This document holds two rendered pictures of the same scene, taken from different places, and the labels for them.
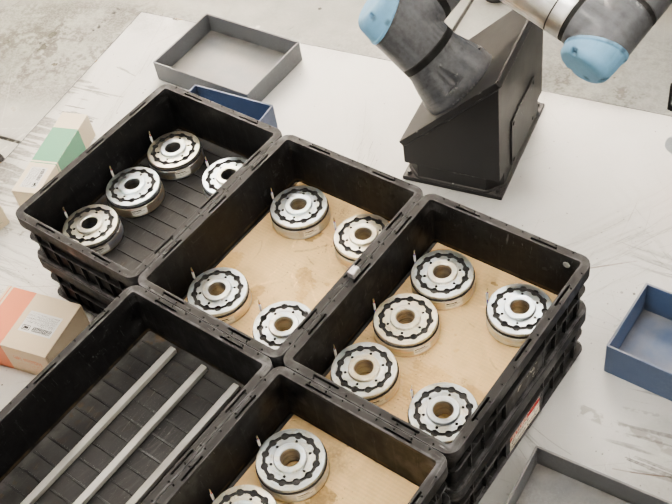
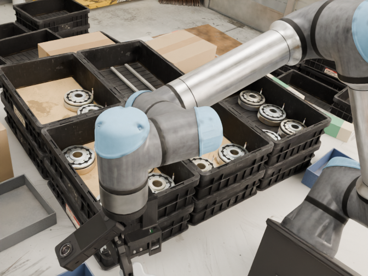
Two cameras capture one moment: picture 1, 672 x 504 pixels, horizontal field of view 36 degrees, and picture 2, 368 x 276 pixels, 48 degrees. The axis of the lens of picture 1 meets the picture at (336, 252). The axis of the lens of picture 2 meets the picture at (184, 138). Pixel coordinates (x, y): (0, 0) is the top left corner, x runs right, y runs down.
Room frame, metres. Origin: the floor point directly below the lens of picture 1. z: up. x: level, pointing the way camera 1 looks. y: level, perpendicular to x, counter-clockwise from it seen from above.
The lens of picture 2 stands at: (1.15, -1.01, 1.71)
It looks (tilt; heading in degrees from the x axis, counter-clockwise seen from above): 38 degrees down; 93
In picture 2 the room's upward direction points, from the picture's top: 9 degrees clockwise
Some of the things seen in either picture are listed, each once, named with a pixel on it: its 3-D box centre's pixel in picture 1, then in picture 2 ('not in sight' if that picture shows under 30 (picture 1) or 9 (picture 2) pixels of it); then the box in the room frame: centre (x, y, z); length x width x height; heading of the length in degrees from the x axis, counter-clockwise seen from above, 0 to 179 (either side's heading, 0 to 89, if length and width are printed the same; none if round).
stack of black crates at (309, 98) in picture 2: not in sight; (299, 111); (1.74, 1.28, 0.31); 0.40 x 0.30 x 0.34; 146
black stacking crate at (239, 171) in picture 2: (288, 260); (197, 138); (1.14, 0.08, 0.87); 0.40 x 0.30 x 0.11; 135
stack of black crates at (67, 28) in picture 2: not in sight; (54, 39); (0.04, 1.53, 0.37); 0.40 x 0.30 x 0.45; 56
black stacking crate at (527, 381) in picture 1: (441, 335); (118, 168); (0.93, -0.13, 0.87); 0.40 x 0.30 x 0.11; 135
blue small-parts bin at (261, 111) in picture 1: (217, 129); (335, 175); (1.66, 0.19, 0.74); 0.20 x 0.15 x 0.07; 53
